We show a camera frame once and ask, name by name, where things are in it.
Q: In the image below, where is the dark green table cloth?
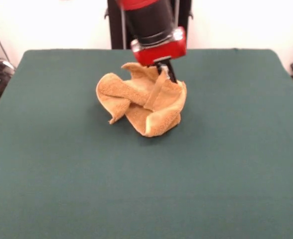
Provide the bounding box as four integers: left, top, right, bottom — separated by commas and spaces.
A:
0, 48, 293, 239

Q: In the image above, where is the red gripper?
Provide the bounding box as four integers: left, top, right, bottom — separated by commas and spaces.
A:
131, 26, 187, 85

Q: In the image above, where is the black robot pedestal stand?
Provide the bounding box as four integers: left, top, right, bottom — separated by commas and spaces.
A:
104, 0, 194, 50

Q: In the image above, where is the tan terry towel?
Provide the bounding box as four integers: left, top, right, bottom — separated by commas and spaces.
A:
96, 62, 187, 137

